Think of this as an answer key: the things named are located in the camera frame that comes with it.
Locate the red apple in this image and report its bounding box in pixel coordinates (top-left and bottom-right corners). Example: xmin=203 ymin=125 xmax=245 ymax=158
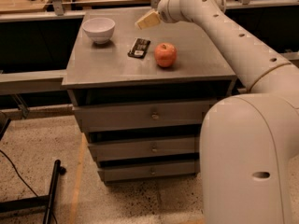
xmin=154 ymin=43 xmax=177 ymax=68

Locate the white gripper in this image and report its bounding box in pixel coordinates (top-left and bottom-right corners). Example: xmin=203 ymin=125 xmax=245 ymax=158
xmin=135 ymin=0 xmax=184 ymax=30

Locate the white ceramic bowl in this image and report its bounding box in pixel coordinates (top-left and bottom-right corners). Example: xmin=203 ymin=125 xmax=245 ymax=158
xmin=82 ymin=17 xmax=115 ymax=44

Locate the black cable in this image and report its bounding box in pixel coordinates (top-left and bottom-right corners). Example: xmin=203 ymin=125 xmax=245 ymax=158
xmin=0 ymin=149 xmax=59 ymax=224

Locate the bottom grey drawer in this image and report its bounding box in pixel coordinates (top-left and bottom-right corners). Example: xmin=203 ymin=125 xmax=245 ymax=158
xmin=98 ymin=160 xmax=199 ymax=183

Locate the top grey drawer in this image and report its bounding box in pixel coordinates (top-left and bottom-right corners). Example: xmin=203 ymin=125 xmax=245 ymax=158
xmin=74 ymin=99 xmax=216 ymax=133

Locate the black metal stand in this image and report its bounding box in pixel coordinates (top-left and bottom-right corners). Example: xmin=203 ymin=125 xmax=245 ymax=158
xmin=0 ymin=160 xmax=66 ymax=224

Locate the middle grey drawer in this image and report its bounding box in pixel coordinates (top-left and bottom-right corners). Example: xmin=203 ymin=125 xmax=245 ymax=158
xmin=88 ymin=135 xmax=198 ymax=161

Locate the grey drawer cabinet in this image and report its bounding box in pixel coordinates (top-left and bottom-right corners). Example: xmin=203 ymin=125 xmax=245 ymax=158
xmin=62 ymin=8 xmax=236 ymax=183

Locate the black snack bar wrapper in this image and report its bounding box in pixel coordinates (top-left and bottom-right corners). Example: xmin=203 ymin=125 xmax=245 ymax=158
xmin=127 ymin=38 xmax=150 ymax=59

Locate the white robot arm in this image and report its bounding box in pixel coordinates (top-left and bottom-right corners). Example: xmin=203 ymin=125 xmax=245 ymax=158
xmin=135 ymin=0 xmax=299 ymax=224

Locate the grey metal railing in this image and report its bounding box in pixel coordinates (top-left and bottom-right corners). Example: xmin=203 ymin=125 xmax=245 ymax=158
xmin=0 ymin=0 xmax=299 ymax=94

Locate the grey drawer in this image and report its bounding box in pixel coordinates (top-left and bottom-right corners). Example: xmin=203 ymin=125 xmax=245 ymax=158
xmin=98 ymin=160 xmax=199 ymax=183
xmin=88 ymin=135 xmax=198 ymax=161
xmin=74 ymin=99 xmax=216 ymax=133

